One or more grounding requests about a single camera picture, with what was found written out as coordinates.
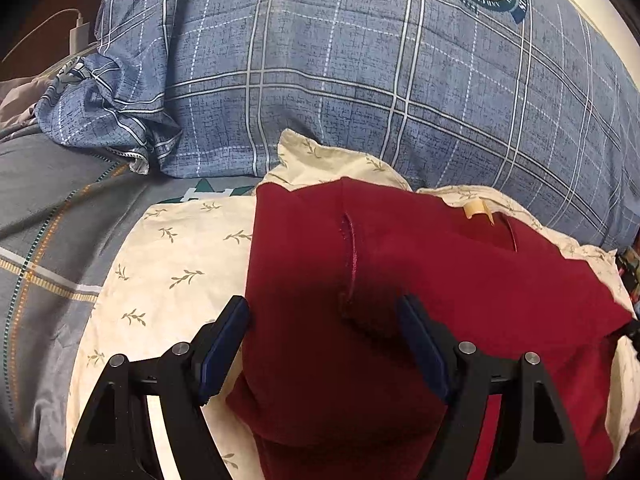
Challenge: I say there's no brown wooden furniture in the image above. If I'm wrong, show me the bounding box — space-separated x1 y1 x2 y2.
0 0 108 81

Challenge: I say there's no blue plaid pillow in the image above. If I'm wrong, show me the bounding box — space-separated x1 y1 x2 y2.
35 0 640 253

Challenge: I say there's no black and orange item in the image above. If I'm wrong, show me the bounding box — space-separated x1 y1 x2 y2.
617 246 640 307

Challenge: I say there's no white charger plug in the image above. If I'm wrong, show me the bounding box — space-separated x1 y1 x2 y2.
70 20 92 54

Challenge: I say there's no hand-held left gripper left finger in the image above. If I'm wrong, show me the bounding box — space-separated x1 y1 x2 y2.
62 296 251 480

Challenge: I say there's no grey striped bed sheet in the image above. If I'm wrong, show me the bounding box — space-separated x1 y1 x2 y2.
0 125 261 480

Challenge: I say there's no cream leaf-print cloth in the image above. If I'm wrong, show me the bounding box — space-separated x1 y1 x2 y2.
65 129 640 480

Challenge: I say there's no dark red garment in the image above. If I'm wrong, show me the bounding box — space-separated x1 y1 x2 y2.
225 177 636 480

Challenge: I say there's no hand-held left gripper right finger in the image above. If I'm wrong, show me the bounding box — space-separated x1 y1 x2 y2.
397 294 588 480

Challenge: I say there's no white charger cable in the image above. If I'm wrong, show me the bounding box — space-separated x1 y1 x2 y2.
0 8 81 61

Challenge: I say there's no grey crumpled cloth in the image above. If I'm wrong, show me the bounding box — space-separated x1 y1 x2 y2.
0 77 56 128

